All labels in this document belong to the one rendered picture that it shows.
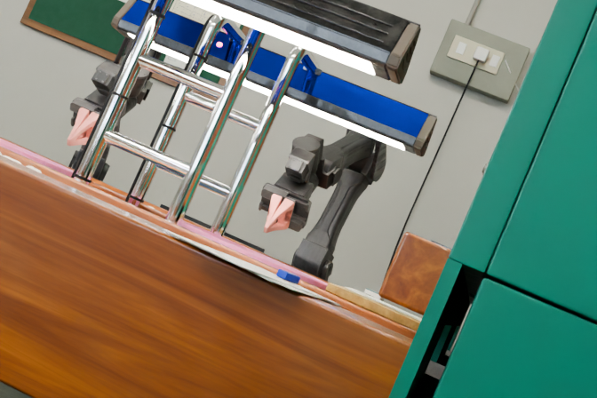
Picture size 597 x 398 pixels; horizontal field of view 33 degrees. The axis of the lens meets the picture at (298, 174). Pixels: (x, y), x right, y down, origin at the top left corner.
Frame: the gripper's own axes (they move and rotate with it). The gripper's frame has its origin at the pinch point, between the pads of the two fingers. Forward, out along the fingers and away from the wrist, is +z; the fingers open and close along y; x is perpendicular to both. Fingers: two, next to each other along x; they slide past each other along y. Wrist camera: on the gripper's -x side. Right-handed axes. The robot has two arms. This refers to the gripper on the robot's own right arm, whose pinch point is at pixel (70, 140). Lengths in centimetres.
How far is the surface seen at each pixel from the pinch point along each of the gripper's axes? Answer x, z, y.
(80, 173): -26, 36, 24
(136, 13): -23.6, -13.1, 3.8
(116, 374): -47, 81, 56
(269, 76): -23.1, -11.2, 32.5
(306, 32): -59, 32, 51
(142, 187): -11.3, 16.7, 24.3
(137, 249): -55, 74, 52
